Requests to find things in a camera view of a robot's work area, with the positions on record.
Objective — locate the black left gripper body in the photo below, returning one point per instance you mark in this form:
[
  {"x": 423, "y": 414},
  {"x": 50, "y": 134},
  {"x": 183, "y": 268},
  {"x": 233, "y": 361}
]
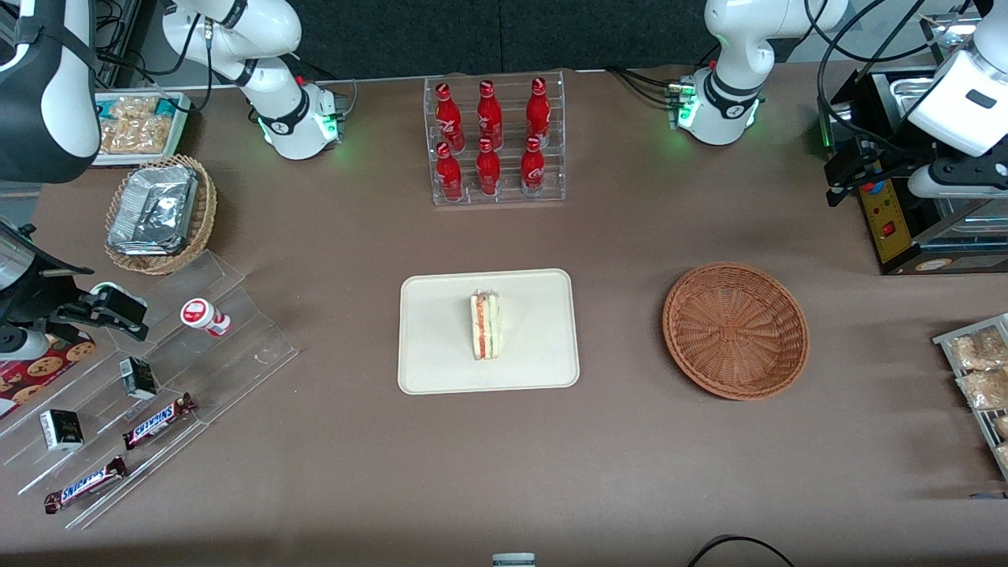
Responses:
[{"x": 883, "y": 158}]

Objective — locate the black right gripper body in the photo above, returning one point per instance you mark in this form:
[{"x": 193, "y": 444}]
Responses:
[{"x": 37, "y": 293}]

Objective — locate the triangle sandwich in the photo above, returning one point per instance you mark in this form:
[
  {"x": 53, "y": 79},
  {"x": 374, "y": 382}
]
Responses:
[{"x": 485, "y": 327}]

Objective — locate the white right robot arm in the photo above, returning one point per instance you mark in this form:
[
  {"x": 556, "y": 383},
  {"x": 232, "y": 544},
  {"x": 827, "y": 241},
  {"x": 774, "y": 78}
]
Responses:
[{"x": 47, "y": 94}]

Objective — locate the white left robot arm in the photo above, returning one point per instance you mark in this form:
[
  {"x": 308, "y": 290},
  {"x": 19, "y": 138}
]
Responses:
[{"x": 732, "y": 47}]

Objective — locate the tan wicker basket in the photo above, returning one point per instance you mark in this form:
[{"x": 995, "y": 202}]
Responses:
[{"x": 203, "y": 213}]

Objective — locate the round brown wicker basket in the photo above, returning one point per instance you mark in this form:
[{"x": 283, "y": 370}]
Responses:
[{"x": 736, "y": 331}]

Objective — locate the white snack tray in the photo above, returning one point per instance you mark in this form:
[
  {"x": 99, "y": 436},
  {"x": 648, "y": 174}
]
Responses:
[{"x": 179, "y": 130}]

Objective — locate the cream rectangular tray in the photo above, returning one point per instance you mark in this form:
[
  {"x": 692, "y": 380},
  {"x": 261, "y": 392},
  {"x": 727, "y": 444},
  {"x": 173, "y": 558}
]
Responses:
[{"x": 535, "y": 346}]

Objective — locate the black metal appliance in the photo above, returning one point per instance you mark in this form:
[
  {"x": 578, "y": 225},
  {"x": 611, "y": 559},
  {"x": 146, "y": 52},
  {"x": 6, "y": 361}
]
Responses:
[{"x": 890, "y": 236}]

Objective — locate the small black carton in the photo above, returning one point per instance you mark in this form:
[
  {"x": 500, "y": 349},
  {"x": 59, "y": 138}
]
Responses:
[
  {"x": 138, "y": 378},
  {"x": 61, "y": 430}
]

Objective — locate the red cookie box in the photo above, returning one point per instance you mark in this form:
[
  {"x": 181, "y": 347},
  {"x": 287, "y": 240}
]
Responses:
[{"x": 35, "y": 374}]

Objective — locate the small red white bottle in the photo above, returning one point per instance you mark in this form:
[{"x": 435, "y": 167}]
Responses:
[{"x": 201, "y": 316}]

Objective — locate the stack of foil trays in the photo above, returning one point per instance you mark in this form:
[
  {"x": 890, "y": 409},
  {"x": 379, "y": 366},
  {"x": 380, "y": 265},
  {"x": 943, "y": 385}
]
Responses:
[{"x": 153, "y": 209}]

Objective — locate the brown Snickers bar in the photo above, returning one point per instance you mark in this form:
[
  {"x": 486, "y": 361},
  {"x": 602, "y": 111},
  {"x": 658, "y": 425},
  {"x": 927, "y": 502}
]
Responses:
[
  {"x": 85, "y": 484},
  {"x": 157, "y": 421}
]

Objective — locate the clear acrylic step display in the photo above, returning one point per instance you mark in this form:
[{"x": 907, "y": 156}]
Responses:
[{"x": 236, "y": 354}]

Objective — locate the clear bag of snacks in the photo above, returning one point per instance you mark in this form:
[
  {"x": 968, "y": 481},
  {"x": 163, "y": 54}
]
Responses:
[
  {"x": 134, "y": 138},
  {"x": 130, "y": 109}
]

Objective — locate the clear bag of crackers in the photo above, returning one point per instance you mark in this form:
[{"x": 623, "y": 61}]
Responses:
[
  {"x": 1002, "y": 427},
  {"x": 1004, "y": 455},
  {"x": 986, "y": 389},
  {"x": 976, "y": 351}
]

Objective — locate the red cola bottle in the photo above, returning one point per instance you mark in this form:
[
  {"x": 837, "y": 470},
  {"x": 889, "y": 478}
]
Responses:
[
  {"x": 488, "y": 170},
  {"x": 449, "y": 175},
  {"x": 532, "y": 169},
  {"x": 449, "y": 118},
  {"x": 539, "y": 114},
  {"x": 490, "y": 116}
]

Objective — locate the clear acrylic bottle rack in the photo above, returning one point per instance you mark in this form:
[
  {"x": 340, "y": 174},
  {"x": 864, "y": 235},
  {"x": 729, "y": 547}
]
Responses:
[{"x": 508, "y": 198}]

